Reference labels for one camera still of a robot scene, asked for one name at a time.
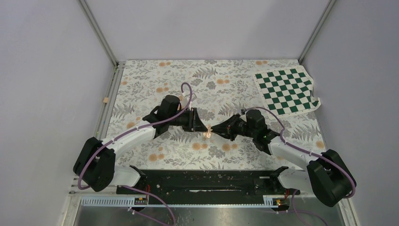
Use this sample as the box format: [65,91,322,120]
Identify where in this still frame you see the green white checkered mat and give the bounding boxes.
[253,65,321,118]

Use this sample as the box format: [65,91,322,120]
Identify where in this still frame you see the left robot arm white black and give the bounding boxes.
[73,95,208,194]

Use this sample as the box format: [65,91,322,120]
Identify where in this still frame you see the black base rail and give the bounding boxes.
[135,169,294,205]

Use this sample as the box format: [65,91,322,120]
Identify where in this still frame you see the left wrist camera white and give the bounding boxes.
[181,93,197,109]

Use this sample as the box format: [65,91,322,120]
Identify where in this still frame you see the floral patterned table mat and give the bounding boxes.
[103,59,333,171]

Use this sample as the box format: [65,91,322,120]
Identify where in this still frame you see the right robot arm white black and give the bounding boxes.
[211,108,356,207]

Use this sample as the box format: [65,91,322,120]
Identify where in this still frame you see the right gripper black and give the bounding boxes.
[211,113,256,141]

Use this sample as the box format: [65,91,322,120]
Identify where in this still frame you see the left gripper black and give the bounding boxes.
[168,107,208,133]

